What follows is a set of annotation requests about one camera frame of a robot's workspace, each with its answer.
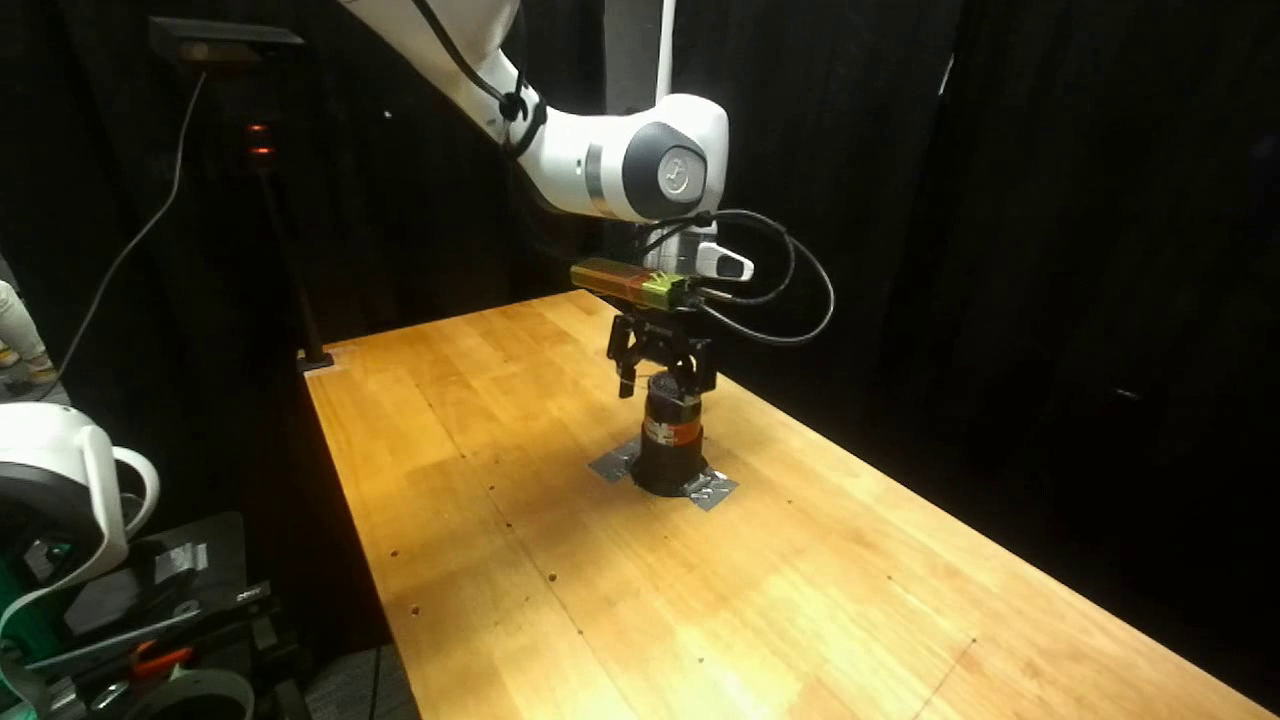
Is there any orange handled tool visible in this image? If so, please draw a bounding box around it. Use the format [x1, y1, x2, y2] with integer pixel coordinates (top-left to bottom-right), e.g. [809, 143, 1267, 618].
[128, 644, 197, 683]

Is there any black cup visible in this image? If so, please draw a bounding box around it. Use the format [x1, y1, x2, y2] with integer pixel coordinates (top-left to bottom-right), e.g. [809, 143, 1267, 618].
[630, 371, 708, 498]

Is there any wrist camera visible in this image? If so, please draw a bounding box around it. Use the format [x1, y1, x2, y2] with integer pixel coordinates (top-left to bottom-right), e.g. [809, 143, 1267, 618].
[570, 257, 703, 310]

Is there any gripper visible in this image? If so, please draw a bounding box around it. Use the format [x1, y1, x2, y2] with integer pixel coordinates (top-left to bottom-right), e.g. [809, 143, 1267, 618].
[606, 310, 719, 400]

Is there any black equipment case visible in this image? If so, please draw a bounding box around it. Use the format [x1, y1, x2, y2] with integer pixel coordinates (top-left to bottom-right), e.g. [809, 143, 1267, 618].
[20, 512, 313, 720]

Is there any white pole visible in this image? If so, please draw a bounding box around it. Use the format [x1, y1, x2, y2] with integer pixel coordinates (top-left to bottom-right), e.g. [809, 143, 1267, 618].
[654, 0, 678, 102]

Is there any person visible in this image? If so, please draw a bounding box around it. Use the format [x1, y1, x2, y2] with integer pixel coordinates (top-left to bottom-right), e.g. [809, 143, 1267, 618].
[0, 279, 59, 387]

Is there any white headset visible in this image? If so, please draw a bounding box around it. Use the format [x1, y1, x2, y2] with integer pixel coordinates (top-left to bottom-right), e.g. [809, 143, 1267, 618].
[0, 401, 162, 641]

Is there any camera on mount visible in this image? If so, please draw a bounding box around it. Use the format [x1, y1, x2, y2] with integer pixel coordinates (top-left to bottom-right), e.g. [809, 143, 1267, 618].
[149, 16, 337, 375]

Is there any grey cable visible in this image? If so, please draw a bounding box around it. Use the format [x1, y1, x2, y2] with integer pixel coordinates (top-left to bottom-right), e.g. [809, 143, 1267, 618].
[8, 70, 208, 393]

